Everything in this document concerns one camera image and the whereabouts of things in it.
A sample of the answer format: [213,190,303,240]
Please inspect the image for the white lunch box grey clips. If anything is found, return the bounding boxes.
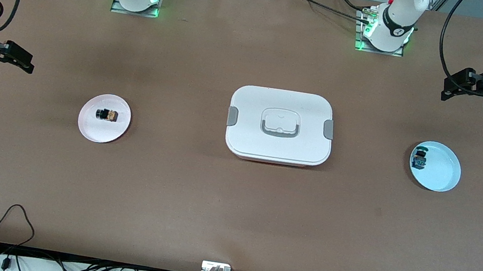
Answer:
[222,82,339,172]

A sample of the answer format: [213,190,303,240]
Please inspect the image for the thin black cable loop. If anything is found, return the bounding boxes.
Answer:
[0,202,39,249]

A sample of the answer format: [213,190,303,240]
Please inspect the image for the light blue round plate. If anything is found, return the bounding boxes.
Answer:
[406,139,465,195]

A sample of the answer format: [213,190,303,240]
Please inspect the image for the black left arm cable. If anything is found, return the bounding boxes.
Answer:
[432,0,483,97]

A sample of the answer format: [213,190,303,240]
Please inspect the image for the black cable to base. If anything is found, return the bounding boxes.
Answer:
[278,0,377,25]

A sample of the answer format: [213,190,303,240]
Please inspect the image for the pink round plate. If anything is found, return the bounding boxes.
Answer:
[75,90,135,147]

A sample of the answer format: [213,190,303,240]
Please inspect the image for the blue push button switch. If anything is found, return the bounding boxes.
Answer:
[411,145,429,170]

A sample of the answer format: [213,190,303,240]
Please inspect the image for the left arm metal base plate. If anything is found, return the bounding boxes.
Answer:
[353,6,417,59]

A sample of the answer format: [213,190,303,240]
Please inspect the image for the orange push button switch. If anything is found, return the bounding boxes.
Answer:
[95,107,120,123]

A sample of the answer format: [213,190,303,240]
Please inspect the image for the white metal bracket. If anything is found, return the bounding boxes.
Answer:
[201,261,233,271]

